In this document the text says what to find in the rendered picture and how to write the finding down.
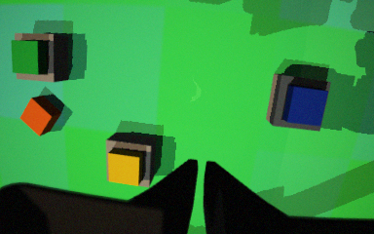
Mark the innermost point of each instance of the blue button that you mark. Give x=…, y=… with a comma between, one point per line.
x=297, y=102

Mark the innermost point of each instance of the orange cube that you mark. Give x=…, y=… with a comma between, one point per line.
x=40, y=115

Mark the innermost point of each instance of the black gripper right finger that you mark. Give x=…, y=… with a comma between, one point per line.
x=232, y=208

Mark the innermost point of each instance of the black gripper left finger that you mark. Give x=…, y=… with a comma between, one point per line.
x=164, y=208

